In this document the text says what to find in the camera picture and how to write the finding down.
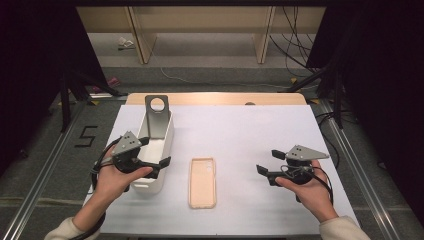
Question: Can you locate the black curtain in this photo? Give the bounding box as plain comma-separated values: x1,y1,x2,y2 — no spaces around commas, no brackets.
305,0,424,219
0,0,108,175

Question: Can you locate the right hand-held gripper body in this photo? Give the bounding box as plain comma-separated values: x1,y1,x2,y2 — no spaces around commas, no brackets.
267,144,331,187

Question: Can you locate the bundle of black cables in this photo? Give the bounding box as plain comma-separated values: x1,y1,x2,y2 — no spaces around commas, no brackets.
269,6,321,73

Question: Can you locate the peach phone case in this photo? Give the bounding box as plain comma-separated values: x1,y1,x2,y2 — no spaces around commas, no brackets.
188,157,218,210

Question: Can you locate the wooden table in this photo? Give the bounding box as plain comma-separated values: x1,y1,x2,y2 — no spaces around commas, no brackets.
125,92,308,106

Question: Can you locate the person's right hand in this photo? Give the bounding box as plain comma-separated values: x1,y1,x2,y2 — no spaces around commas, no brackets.
274,159,340,224

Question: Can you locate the hand-held gripper cable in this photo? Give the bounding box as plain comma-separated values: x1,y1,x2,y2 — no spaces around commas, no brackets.
279,164,334,205
70,144,122,240

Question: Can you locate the metal floor rail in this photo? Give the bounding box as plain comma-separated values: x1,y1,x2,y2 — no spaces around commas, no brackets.
0,99,88,240
318,99,401,240

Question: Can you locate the right hand-held gripper cable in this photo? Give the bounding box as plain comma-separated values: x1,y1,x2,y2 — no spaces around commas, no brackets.
279,164,334,205

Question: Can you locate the person's left hand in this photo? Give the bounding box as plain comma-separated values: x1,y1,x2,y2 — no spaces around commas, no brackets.
94,144,154,209

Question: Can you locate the light wooden desk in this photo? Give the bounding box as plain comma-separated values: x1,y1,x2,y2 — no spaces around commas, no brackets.
76,5,326,65

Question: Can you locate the left hand-held gripper cable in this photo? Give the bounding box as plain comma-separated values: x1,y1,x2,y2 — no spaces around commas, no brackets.
70,144,122,240

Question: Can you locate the grey phone case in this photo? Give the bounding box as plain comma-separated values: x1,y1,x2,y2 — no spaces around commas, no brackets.
144,94,170,140

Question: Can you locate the black metal stand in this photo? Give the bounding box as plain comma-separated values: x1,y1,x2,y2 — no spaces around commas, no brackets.
286,66,345,130
59,71,128,133

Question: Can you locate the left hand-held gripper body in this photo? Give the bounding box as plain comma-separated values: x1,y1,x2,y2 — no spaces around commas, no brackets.
110,130,162,180

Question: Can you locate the white plastic bin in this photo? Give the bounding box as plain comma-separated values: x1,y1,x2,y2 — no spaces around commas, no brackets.
129,105,175,195

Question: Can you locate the white table cover board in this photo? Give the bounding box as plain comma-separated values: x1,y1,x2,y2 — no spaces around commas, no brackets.
83,104,360,236

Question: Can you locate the crumpled white paper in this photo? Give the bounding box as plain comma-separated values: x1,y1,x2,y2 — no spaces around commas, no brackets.
117,36,136,51

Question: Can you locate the pink item on floor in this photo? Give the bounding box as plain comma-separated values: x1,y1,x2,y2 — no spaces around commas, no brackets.
91,76,121,94

